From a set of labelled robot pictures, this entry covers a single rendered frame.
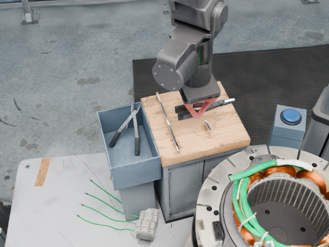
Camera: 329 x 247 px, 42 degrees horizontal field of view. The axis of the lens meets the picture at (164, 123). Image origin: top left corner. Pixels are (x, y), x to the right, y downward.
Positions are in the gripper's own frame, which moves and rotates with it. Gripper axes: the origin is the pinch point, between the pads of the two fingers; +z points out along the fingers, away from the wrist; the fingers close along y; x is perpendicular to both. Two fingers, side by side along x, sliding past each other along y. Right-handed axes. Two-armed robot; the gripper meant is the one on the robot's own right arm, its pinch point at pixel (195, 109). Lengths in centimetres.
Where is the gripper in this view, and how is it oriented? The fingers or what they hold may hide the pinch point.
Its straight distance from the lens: 87.2
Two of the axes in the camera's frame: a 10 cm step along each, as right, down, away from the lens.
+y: 2.9, 7.3, -6.2
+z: 0.4, 6.4, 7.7
